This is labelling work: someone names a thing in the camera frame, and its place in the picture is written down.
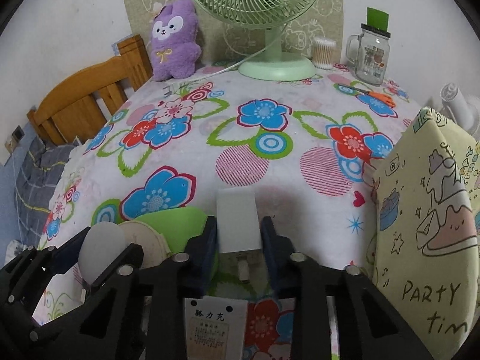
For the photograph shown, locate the white charger cube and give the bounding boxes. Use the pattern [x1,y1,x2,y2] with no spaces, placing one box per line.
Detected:
[215,188,262,283]

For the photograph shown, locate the white oval object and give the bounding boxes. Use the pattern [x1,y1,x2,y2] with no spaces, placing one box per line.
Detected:
[78,222,127,284]

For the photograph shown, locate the crumpled white clothing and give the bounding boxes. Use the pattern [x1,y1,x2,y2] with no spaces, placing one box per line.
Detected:
[5,240,27,264]

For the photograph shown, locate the white medicine box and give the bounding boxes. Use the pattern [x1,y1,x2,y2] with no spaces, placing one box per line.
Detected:
[184,296,248,360]

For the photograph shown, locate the plaid blue bedding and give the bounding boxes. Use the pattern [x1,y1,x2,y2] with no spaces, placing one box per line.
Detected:
[15,136,79,246]

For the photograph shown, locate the floral tablecloth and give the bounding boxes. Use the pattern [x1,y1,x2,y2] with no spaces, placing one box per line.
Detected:
[24,72,429,359]

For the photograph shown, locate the yellow cartoon wrapped box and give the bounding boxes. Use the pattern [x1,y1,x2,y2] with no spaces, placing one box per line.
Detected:
[373,107,479,359]

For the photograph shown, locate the purple plush bunny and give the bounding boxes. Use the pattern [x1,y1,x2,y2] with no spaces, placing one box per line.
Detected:
[151,0,202,81]

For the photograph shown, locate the cartoon patterned backboard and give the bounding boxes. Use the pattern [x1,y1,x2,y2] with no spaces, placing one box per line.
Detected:
[124,0,343,64]

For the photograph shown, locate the white floor fan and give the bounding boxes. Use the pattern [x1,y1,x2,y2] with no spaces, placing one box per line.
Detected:
[440,83,479,141]

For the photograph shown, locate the cotton swab container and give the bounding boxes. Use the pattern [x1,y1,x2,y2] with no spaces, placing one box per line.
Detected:
[312,37,337,70]

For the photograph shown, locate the glass mason jar mug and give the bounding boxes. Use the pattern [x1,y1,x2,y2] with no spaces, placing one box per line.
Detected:
[345,7,391,86]

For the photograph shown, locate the green table fan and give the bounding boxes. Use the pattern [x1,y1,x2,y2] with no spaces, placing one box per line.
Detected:
[194,0,316,81]

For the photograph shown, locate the white fan power cable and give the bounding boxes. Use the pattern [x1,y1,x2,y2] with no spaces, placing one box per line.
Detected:
[175,29,286,87]

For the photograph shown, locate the orange handled scissors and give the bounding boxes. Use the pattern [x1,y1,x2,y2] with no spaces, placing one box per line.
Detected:
[349,86,396,108]

